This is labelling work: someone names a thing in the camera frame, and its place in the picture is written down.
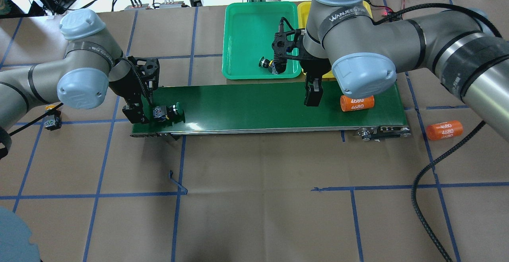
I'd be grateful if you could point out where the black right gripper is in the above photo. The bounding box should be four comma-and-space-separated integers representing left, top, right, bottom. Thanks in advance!
271, 17, 331, 107

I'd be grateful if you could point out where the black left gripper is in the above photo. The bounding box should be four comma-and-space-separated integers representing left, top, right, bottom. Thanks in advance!
109, 57, 160, 124

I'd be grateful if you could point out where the orange cylinder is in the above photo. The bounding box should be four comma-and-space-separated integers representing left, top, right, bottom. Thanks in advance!
425, 120, 464, 141
340, 95, 375, 112

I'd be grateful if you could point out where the green mushroom push button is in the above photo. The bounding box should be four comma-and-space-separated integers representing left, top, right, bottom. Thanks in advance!
152, 102, 184, 122

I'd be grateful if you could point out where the green push button small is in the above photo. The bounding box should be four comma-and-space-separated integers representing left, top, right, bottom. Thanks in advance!
258, 56, 280, 75

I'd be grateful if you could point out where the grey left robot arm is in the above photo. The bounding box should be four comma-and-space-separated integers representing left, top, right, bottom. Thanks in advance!
1, 9, 136, 262

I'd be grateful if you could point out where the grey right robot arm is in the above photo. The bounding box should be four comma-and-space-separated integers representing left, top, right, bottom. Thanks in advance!
272, 0, 509, 140

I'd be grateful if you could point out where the green conveyor belt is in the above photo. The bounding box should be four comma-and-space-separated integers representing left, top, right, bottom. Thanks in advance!
131, 81, 411, 140

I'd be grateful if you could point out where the yellow push button upper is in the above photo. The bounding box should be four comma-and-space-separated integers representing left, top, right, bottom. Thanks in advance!
42, 105, 62, 130

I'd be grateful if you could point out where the yellow plastic tray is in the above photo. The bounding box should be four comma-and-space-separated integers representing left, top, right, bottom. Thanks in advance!
297, 0, 373, 57

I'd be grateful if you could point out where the green plastic tray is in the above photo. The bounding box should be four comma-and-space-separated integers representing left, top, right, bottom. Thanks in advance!
222, 2, 301, 80

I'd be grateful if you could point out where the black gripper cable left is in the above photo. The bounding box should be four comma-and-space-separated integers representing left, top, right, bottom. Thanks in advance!
8, 57, 155, 137

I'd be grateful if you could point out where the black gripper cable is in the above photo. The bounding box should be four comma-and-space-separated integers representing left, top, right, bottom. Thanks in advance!
370, 3, 509, 262
8, 57, 155, 137

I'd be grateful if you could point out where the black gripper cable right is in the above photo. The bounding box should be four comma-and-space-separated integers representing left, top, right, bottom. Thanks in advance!
370, 3, 509, 262

